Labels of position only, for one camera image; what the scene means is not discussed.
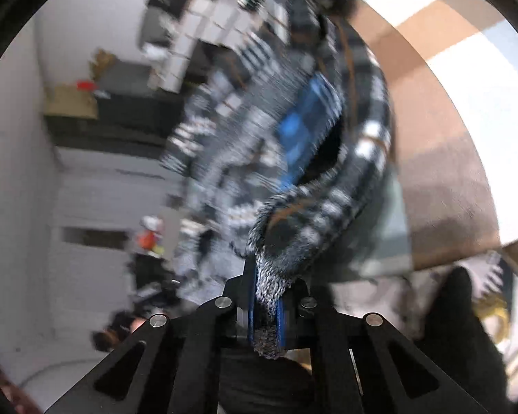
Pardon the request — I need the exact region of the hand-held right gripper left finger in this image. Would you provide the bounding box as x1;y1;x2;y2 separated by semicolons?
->
45;263;257;414

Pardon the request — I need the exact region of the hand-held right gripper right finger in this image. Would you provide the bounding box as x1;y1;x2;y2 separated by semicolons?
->
276;278;488;414

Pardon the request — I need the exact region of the plaid fleece jacket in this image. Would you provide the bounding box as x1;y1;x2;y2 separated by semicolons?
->
164;0;393;361

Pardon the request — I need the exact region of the plastic bag with orange fruit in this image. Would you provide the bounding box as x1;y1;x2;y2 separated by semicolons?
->
138;215;165;253

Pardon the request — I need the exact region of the person's black clothing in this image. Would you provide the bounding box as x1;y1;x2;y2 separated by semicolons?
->
412;266;516;414

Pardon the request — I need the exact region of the white curtain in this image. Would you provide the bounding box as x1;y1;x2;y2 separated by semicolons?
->
54;151;186;337

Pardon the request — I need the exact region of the dark tall cabinet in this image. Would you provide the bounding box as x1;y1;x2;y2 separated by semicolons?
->
45;112;175;149

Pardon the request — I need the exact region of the grey refrigerator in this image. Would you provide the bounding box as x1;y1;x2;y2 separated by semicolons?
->
95;60;191;139

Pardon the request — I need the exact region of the bed with checked sheet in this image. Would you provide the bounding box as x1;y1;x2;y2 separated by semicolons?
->
334;0;518;279

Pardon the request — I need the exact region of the open cardboard box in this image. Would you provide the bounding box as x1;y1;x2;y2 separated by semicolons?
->
90;49;118;79

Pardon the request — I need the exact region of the white dressing table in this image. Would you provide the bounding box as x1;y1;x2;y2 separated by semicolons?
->
144;0;253;93

